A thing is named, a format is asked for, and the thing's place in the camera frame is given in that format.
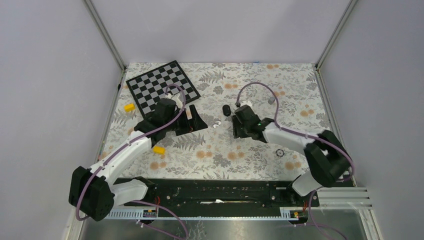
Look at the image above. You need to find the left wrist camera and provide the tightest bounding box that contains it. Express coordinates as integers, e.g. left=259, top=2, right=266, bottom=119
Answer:
left=164, top=93, right=183, bottom=104

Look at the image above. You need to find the white slotted cable duct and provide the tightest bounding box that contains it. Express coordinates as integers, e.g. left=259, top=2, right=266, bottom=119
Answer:
left=105, top=207, right=308, bottom=223

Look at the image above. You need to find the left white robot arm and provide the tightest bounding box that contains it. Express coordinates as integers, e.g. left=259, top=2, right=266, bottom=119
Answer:
left=68, top=98, right=208, bottom=221

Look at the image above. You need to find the yellow block near arm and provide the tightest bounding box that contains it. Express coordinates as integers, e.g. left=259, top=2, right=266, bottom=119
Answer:
left=152, top=146, right=166, bottom=155

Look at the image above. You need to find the black earbud charging case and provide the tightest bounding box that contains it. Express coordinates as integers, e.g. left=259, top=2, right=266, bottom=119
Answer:
left=222, top=104, right=232, bottom=117

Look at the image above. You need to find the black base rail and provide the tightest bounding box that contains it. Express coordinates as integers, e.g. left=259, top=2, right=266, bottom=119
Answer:
left=112, top=178, right=321, bottom=219

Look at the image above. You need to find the small grey block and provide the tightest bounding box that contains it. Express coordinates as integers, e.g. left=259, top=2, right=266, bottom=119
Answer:
left=267, top=96, right=276, bottom=105

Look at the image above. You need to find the black white checkerboard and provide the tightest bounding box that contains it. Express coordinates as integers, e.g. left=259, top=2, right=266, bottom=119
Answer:
left=126, top=60, right=201, bottom=117

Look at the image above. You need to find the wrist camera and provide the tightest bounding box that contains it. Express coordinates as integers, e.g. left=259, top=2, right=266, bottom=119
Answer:
left=235, top=100, right=253, bottom=108
left=164, top=93, right=183, bottom=104

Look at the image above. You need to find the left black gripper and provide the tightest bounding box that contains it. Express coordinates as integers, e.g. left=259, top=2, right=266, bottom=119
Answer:
left=165, top=104, right=208, bottom=136

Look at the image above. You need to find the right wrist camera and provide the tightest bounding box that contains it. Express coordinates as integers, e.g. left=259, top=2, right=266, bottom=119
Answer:
left=235, top=100, right=253, bottom=108

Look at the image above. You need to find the yellow block far left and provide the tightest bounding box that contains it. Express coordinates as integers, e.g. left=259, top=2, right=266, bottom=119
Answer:
left=123, top=103, right=136, bottom=112

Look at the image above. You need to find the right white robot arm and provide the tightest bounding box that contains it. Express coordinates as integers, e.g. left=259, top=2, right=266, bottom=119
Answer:
left=232, top=105, right=352, bottom=206

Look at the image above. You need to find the floral table mat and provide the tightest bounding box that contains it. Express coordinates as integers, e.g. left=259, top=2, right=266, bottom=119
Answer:
left=122, top=63, right=330, bottom=181

